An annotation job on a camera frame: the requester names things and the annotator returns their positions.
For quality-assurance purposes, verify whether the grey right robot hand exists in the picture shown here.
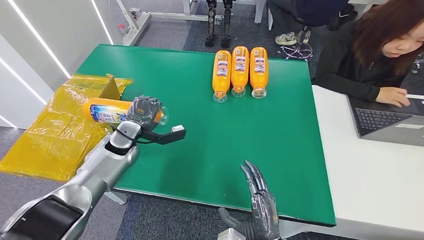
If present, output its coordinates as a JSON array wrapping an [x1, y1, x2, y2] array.
[[218, 160, 281, 240]]

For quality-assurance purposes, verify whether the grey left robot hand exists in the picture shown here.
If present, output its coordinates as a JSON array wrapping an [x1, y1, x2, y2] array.
[[125, 96, 164, 132]]

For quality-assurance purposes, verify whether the orange juice bottle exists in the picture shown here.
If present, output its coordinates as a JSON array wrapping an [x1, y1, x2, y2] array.
[[249, 46, 269, 100], [211, 49, 232, 104], [80, 97, 170, 126], [230, 45, 250, 98]]

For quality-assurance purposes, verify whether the green topped table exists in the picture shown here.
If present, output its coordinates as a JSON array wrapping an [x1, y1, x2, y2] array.
[[74, 43, 337, 228]]

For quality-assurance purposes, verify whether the white table leg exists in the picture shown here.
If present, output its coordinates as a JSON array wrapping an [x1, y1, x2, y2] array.
[[103, 191, 129, 206]]

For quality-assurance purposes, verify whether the yellow film wrapped cardboard box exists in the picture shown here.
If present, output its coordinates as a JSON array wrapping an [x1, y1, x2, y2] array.
[[0, 74, 133, 182]]

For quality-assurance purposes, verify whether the black robot leg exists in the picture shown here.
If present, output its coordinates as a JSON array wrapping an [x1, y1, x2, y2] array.
[[220, 0, 237, 50], [204, 0, 218, 48]]

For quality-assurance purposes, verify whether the grey laptop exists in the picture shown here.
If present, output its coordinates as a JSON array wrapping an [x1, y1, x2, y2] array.
[[346, 95, 424, 148]]

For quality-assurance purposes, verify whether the person's shoe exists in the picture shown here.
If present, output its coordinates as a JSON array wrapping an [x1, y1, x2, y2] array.
[[297, 29, 312, 45], [275, 31, 297, 46]]

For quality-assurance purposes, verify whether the chrome chair base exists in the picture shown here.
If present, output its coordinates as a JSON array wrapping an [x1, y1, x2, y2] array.
[[277, 42, 314, 61]]

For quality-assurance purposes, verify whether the person's hand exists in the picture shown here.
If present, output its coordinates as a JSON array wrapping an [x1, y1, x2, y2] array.
[[375, 86, 412, 108]]

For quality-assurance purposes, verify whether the seated person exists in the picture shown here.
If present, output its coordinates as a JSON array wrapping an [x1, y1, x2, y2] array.
[[266, 0, 359, 37]]

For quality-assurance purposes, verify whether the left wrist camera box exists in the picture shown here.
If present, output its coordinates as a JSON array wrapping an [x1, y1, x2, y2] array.
[[142, 124, 187, 146]]

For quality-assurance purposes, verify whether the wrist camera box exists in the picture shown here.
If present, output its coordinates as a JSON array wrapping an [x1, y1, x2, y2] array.
[[142, 124, 187, 146], [217, 227, 247, 240]]

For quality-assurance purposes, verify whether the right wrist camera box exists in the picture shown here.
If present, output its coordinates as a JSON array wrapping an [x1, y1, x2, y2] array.
[[217, 227, 247, 240]]

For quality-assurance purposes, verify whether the white metal frame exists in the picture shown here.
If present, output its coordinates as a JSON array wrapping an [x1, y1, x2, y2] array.
[[115, 0, 268, 47]]

